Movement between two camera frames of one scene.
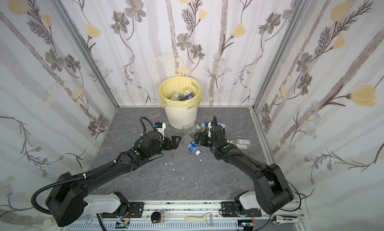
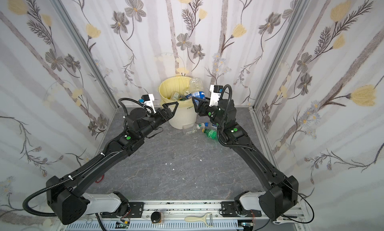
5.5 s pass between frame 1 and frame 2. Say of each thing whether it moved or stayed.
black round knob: stayed
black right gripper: moved
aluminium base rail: stayed
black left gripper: moved
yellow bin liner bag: stayed
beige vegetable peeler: stayed
